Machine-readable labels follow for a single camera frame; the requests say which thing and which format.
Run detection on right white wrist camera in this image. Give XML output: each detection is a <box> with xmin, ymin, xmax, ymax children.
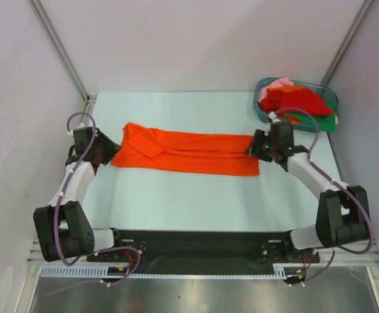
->
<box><xmin>267</xmin><ymin>112</ymin><xmax>280</xmax><ymax>123</ymax></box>

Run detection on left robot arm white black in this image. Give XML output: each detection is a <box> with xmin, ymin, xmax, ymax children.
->
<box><xmin>33</xmin><ymin>127</ymin><xmax>125</xmax><ymax>262</ymax></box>

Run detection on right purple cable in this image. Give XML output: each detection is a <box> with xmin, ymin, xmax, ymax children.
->
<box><xmin>272</xmin><ymin>106</ymin><xmax>374</xmax><ymax>286</ymax></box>

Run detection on green t shirt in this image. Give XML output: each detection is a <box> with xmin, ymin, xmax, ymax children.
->
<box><xmin>287</xmin><ymin>102</ymin><xmax>338</xmax><ymax>133</ymax></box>

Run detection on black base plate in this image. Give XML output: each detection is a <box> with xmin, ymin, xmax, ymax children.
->
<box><xmin>87</xmin><ymin>230</ymin><xmax>320</xmax><ymax>274</ymax></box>

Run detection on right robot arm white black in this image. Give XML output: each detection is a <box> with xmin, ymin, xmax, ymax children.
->
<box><xmin>247</xmin><ymin>119</ymin><xmax>374</xmax><ymax>261</ymax></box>

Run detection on pink t shirt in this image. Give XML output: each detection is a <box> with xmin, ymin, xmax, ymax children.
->
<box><xmin>258</xmin><ymin>77</ymin><xmax>294</xmax><ymax>102</ymax></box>

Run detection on white slotted cable duct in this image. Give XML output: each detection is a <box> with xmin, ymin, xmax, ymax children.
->
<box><xmin>40</xmin><ymin>265</ymin><xmax>305</xmax><ymax>280</ymax></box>

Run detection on red t shirt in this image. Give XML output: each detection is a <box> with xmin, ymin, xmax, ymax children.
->
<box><xmin>260</xmin><ymin>88</ymin><xmax>334</xmax><ymax>117</ymax></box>

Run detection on orange t shirt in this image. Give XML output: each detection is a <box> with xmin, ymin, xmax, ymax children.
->
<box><xmin>282</xmin><ymin>113</ymin><xmax>301</xmax><ymax>125</ymax></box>
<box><xmin>112</xmin><ymin>122</ymin><xmax>260</xmax><ymax>177</ymax></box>

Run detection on blue plastic basket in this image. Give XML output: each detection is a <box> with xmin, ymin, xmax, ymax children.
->
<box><xmin>253</xmin><ymin>78</ymin><xmax>339</xmax><ymax>133</ymax></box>

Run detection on aluminium frame rail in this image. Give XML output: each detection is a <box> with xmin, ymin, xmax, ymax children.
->
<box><xmin>318</xmin><ymin>242</ymin><xmax>379</xmax><ymax>267</ymax></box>

